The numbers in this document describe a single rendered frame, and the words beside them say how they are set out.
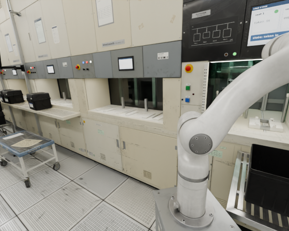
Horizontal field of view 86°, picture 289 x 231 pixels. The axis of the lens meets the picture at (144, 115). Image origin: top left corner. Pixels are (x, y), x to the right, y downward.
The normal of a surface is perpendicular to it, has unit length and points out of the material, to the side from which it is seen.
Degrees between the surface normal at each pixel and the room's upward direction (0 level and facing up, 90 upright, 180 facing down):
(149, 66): 90
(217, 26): 90
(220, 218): 0
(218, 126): 73
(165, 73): 90
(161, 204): 0
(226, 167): 90
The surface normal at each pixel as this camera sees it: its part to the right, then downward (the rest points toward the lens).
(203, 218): -0.04, -0.96
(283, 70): -0.52, 0.62
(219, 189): -0.56, 0.25
